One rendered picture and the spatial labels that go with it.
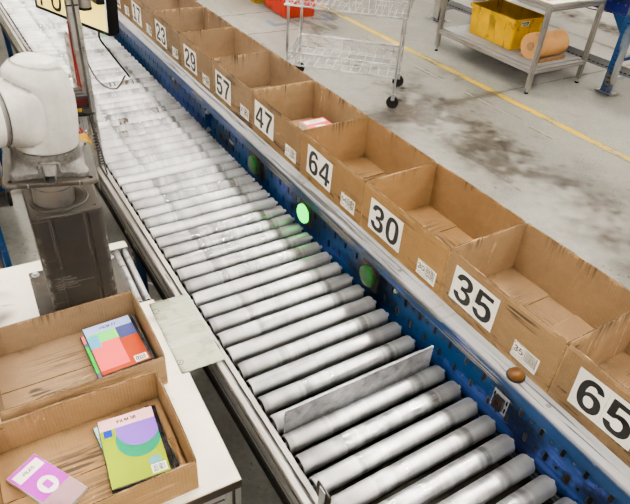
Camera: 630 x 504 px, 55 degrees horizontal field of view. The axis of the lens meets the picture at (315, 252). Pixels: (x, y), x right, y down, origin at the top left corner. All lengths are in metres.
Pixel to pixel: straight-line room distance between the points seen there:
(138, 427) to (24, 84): 0.82
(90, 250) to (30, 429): 0.50
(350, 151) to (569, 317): 1.02
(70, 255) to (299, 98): 1.24
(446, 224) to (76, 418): 1.24
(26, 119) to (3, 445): 0.74
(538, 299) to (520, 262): 0.14
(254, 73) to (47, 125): 1.50
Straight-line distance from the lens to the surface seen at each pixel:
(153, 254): 2.05
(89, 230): 1.73
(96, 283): 1.83
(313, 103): 2.62
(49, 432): 1.57
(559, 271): 1.79
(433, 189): 2.07
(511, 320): 1.54
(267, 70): 2.93
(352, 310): 1.83
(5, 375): 1.74
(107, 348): 1.67
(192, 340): 1.72
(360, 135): 2.31
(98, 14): 2.45
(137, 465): 1.43
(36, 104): 1.55
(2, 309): 1.95
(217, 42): 3.23
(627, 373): 1.70
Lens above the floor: 1.97
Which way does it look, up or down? 37 degrees down
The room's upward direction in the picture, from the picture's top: 4 degrees clockwise
